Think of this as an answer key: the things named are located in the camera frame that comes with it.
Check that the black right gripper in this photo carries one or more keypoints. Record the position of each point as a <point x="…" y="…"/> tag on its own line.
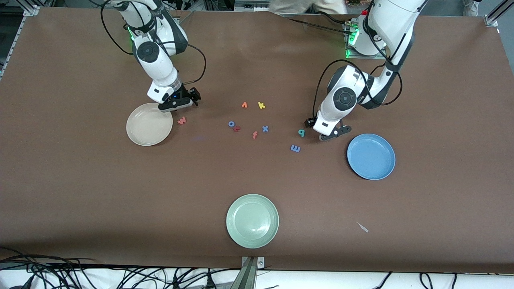
<point x="188" y="93"/>

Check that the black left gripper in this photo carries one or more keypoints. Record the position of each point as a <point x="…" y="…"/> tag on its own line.
<point x="309" y="122"/>

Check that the red foam letter w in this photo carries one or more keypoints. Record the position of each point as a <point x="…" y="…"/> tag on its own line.
<point x="182" y="120"/>

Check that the blue foam letter m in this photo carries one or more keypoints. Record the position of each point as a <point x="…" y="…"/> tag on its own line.
<point x="295" y="149"/>

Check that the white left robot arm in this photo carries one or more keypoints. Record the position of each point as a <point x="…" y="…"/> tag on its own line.
<point x="345" y="98"/>

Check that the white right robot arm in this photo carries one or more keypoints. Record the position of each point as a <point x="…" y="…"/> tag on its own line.
<point x="154" y="60"/>

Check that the beige brown plate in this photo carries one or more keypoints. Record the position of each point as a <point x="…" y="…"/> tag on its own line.
<point x="149" y="126"/>

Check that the blue plate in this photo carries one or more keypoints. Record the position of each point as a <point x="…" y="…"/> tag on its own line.
<point x="371" y="156"/>

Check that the grey metal box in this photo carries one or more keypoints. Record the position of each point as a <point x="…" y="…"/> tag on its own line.
<point x="251" y="5"/>

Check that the pale green plate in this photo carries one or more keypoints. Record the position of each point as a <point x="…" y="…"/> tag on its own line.
<point x="252" y="221"/>

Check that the person in beige trousers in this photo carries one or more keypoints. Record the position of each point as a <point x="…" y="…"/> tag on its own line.
<point x="305" y="6"/>

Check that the small white tape scrap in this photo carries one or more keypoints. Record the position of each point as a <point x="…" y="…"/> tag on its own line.
<point x="363" y="228"/>

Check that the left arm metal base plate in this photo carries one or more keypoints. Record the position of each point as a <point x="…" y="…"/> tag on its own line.
<point x="363" y="57"/>

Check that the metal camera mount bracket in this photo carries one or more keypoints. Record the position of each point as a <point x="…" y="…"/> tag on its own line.
<point x="249" y="273"/>

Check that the aluminium frame profile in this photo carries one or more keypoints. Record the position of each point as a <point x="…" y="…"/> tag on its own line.
<point x="492" y="18"/>
<point x="31" y="11"/>

